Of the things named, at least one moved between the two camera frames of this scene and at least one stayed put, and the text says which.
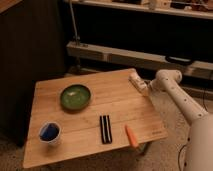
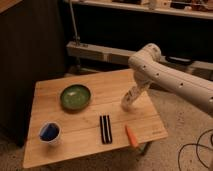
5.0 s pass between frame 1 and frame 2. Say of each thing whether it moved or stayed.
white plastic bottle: moved
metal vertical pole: stayed
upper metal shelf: stayed
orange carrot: stayed
